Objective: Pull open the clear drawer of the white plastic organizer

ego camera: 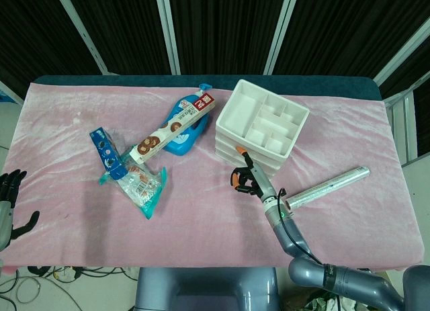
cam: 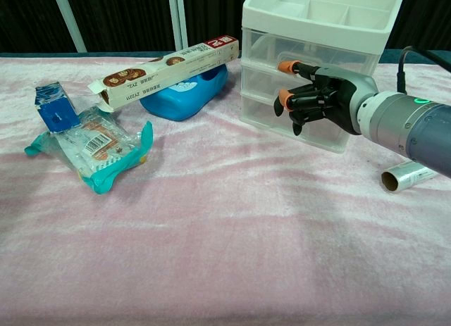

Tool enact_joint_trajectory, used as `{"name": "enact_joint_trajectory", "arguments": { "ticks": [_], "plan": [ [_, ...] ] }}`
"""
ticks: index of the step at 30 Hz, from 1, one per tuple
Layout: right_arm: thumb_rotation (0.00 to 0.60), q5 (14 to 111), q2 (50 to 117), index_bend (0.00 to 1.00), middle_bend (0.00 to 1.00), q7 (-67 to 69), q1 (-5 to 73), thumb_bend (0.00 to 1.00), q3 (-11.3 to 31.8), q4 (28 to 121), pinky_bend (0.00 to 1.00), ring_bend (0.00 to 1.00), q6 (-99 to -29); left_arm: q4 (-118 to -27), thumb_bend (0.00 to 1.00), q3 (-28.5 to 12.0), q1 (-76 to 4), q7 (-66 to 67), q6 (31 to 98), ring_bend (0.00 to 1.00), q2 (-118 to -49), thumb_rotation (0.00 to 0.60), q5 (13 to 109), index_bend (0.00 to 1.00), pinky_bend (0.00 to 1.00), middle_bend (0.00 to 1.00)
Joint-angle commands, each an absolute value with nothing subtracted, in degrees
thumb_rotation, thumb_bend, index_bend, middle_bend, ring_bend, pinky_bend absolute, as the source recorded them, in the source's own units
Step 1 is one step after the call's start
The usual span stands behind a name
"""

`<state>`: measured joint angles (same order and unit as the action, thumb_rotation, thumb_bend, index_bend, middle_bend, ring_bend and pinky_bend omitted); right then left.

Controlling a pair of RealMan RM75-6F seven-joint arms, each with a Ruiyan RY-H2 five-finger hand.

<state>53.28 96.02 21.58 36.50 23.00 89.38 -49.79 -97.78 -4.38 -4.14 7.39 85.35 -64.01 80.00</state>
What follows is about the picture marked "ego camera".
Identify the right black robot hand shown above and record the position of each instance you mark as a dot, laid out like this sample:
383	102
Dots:
260	181

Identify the metal side rack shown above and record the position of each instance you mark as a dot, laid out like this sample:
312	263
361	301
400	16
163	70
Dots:
401	123

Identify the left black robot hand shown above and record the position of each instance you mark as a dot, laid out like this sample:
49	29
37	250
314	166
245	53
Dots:
6	210

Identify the blue cookie box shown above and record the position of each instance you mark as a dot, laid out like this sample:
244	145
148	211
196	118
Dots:
107	153

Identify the pink velvet cloth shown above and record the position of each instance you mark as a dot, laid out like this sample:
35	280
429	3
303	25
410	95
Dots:
201	230

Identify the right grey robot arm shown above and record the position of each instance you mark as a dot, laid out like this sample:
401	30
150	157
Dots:
349	280

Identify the long white cookie box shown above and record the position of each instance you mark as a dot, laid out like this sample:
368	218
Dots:
168	129

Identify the grey robot torso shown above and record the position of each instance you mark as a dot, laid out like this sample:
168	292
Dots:
205	291

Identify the crumpled green white paper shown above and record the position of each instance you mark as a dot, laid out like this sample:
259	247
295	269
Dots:
319	302

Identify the clear snack bag teal ends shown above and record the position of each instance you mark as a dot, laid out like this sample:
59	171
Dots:
141	186

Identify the white double frame post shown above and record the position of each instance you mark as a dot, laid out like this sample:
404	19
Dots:
169	32

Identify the blue plastic bottle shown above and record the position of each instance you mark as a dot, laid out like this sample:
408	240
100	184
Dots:
184	141

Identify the black curtain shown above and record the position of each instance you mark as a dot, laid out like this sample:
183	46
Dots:
221	25

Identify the silver foil roll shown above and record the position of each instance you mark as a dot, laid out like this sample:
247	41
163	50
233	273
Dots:
329	188

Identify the white compartment trays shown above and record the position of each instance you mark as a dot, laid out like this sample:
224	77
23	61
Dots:
265	119

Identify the teal table pad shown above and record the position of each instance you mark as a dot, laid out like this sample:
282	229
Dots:
134	80

